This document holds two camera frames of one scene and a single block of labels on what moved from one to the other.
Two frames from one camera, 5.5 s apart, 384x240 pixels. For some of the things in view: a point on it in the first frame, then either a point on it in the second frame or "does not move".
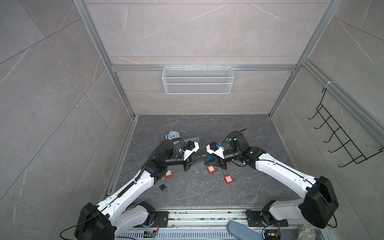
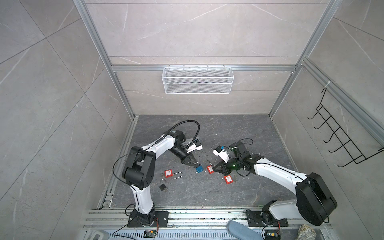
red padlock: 228,179 does not move
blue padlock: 208,158 → 199,169
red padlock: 211,169 does not move
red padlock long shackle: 169,173 does not move
